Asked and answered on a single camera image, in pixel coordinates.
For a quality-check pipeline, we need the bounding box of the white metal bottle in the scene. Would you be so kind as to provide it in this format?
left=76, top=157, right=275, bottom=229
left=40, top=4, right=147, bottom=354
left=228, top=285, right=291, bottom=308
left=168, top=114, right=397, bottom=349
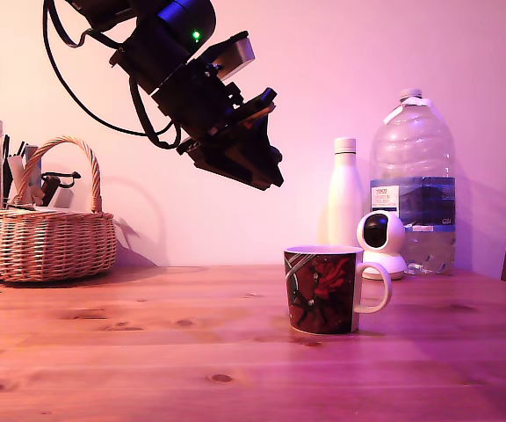
left=326, top=137, right=365, bottom=248

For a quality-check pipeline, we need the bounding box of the large clear water bottle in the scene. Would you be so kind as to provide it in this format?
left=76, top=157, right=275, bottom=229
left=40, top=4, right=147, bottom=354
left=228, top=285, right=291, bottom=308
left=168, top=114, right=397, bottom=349
left=369, top=88, right=458, bottom=276

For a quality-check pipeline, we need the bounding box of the printed dark red mug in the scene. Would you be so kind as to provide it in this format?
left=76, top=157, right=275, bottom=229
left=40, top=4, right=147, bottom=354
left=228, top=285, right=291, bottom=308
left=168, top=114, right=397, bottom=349
left=283, top=244, right=394, bottom=336

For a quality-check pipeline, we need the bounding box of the grey blue box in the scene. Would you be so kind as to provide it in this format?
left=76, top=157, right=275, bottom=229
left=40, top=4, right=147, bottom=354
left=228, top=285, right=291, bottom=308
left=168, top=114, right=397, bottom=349
left=23, top=145, right=44, bottom=204

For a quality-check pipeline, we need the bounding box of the white card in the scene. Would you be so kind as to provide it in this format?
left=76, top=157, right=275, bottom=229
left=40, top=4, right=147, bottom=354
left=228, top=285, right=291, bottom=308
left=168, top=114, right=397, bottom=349
left=8, top=156, right=29, bottom=204

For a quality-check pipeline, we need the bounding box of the black pen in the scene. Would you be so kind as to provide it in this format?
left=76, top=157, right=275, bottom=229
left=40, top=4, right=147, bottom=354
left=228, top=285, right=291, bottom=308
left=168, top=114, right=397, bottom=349
left=2, top=134, right=11, bottom=208

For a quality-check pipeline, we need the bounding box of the short black looping cable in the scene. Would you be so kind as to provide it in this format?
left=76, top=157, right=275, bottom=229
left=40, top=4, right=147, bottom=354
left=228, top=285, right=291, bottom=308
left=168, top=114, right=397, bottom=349
left=128, top=76, right=182, bottom=150

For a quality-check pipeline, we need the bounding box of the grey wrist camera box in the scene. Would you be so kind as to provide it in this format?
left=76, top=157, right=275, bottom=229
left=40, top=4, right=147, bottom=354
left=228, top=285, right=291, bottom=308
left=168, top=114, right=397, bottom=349
left=198, top=30, right=257, bottom=83

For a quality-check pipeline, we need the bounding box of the small white round camera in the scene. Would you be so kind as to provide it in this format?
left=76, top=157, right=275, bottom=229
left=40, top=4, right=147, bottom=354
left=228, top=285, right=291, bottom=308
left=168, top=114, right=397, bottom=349
left=356, top=210, right=408, bottom=281

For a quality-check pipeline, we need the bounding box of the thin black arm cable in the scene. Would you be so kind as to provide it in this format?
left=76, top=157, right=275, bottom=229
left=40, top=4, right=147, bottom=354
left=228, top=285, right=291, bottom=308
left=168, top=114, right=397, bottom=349
left=48, top=0, right=125, bottom=52

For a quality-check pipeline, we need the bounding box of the black handled tool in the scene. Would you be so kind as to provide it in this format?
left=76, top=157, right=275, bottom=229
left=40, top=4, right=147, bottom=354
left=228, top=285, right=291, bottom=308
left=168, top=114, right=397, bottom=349
left=40, top=171, right=83, bottom=207

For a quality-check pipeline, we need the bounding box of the wicker basket with handle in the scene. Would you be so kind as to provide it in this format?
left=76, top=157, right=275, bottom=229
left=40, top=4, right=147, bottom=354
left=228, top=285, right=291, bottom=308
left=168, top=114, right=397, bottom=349
left=0, top=135, right=119, bottom=283

